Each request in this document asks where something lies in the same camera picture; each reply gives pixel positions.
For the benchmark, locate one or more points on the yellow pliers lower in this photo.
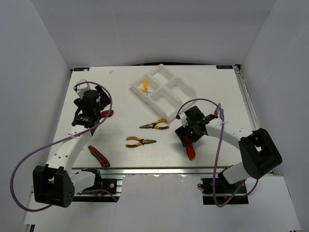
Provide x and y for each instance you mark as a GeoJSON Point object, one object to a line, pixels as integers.
{"type": "Point", "coordinates": [140, 142]}

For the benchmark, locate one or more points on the yellow screwdriver long shaft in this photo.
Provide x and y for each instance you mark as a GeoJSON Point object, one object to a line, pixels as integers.
{"type": "Point", "coordinates": [145, 87]}

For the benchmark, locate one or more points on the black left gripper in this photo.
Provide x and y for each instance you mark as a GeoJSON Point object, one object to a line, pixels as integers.
{"type": "Point", "coordinates": [104, 100]}

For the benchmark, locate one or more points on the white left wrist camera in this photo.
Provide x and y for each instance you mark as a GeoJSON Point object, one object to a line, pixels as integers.
{"type": "Point", "coordinates": [80, 87]}

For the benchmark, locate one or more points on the yellow screwdriver short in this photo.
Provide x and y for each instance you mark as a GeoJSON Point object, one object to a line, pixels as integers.
{"type": "Point", "coordinates": [143, 90]}

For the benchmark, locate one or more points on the yellow pliers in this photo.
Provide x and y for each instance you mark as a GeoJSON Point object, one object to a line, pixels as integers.
{"type": "Point", "coordinates": [140, 142]}
{"type": "Point", "coordinates": [155, 125]}

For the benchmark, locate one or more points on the aluminium rail front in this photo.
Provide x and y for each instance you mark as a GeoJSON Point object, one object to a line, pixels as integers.
{"type": "Point", "coordinates": [154, 171]}

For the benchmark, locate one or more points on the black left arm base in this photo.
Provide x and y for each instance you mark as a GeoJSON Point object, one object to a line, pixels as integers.
{"type": "Point", "coordinates": [105, 190]}

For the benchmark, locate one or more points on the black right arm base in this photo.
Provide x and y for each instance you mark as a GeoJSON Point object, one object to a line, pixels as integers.
{"type": "Point", "coordinates": [222, 192]}

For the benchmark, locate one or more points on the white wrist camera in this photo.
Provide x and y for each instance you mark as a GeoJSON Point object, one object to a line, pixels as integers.
{"type": "Point", "coordinates": [184, 121]}
{"type": "Point", "coordinates": [80, 87]}

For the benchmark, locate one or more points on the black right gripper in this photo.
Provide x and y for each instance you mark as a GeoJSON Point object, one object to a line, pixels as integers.
{"type": "Point", "coordinates": [182, 132]}

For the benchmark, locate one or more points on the yellow pliers upper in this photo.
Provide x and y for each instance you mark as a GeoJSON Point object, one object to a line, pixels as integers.
{"type": "Point", "coordinates": [155, 125]}

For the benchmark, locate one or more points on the blue label left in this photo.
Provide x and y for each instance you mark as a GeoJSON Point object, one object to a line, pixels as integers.
{"type": "Point", "coordinates": [81, 69]}

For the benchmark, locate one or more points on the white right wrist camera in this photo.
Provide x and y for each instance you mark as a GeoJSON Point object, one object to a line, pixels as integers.
{"type": "Point", "coordinates": [184, 121]}

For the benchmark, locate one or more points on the blue label right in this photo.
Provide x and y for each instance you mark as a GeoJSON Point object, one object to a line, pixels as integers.
{"type": "Point", "coordinates": [224, 67]}

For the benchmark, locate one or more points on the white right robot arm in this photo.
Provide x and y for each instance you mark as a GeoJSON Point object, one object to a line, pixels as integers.
{"type": "Point", "coordinates": [259, 155]}

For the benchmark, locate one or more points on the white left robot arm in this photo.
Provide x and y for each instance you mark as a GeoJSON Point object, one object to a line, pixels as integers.
{"type": "Point", "coordinates": [53, 182]}

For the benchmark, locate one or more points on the white compartment organizer tray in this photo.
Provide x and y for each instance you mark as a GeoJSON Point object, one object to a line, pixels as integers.
{"type": "Point", "coordinates": [169, 92]}

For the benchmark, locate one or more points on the blue label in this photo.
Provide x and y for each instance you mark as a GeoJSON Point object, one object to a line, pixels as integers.
{"type": "Point", "coordinates": [81, 69]}
{"type": "Point", "coordinates": [224, 67]}

